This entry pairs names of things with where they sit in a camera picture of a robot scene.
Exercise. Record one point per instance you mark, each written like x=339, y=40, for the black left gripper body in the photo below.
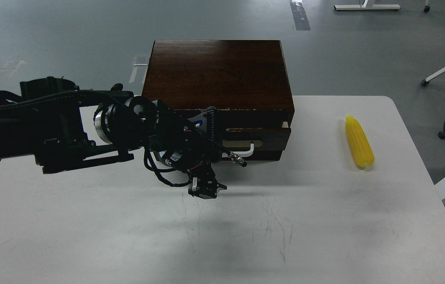
x=187, y=145

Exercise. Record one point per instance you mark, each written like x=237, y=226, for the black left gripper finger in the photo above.
x=204, y=183

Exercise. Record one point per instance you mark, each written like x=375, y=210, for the wooden drawer with white handle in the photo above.
x=269, y=142

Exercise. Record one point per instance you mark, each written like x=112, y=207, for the yellow corn cob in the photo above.
x=358, y=142

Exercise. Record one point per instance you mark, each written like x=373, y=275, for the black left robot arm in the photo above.
x=66, y=128

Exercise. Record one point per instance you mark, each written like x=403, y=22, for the dark wooden drawer cabinet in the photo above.
x=246, y=80

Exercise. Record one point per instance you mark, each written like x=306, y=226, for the white desk foot bar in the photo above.
x=367, y=5

